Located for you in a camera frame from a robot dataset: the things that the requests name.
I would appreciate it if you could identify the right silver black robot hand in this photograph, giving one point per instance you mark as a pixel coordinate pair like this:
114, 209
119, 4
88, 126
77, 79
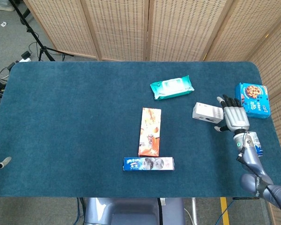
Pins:
236, 117

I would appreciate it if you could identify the left black grey-tipped robot hand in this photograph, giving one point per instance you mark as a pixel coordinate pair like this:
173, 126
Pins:
4, 161

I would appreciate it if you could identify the small white box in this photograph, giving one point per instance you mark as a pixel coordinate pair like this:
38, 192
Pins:
207, 113

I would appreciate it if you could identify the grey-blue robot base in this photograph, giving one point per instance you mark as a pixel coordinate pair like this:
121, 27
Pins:
131, 211

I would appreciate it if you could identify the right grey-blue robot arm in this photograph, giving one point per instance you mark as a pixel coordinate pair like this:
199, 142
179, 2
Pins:
250, 159

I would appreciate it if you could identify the blue chocolate chip cookie box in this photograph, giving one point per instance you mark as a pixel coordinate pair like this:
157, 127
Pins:
253, 99

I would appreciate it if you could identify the green wet wipe pack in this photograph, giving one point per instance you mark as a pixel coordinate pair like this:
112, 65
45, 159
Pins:
172, 87

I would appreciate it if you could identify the orange biscuit box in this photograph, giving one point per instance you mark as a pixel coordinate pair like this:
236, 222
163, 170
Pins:
150, 132

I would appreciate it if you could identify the blue Oreo cookie pack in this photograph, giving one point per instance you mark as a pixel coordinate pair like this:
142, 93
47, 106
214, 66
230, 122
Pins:
148, 163

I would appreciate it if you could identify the blue white drink can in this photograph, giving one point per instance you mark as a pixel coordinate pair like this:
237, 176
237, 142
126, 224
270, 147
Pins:
257, 143

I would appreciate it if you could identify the blue felt table mat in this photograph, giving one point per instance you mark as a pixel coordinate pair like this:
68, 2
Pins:
72, 129

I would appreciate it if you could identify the metal table leg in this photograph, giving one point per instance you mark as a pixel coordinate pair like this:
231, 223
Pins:
194, 211

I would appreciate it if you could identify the white power strip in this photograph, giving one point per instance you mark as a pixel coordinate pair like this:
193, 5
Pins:
24, 60

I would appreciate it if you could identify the woven wooden folding screen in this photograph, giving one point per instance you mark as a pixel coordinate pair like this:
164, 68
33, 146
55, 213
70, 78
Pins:
178, 28

